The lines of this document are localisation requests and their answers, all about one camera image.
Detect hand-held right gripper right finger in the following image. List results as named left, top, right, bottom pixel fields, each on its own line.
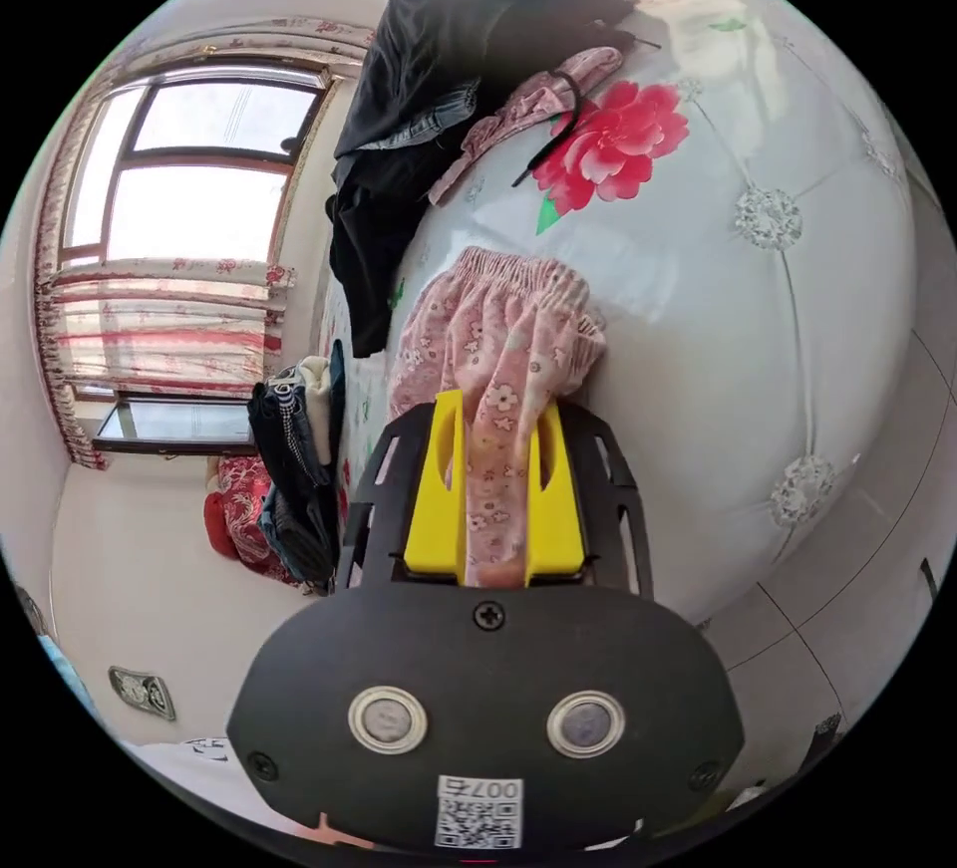
left=525, top=398, right=586, bottom=576

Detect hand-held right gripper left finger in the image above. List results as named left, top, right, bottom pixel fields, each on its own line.
left=403, top=389, right=469, bottom=578

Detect pink floral pants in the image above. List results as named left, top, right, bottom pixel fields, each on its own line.
left=387, top=246, right=607, bottom=589

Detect bed with white floral sheet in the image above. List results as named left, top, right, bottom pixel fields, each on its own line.
left=317, top=0, right=932, bottom=630

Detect red floral curtain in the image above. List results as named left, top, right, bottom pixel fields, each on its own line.
left=33, top=15, right=375, bottom=471

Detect stack of folded clothes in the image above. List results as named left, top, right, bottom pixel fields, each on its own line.
left=246, top=341, right=349, bottom=597

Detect red patterned cushion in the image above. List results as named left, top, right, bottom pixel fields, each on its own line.
left=202, top=454, right=300, bottom=585

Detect pile of clothes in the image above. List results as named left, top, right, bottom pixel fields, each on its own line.
left=328, top=0, right=663, bottom=360

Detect window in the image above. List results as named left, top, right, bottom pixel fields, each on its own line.
left=59, top=64, right=334, bottom=454

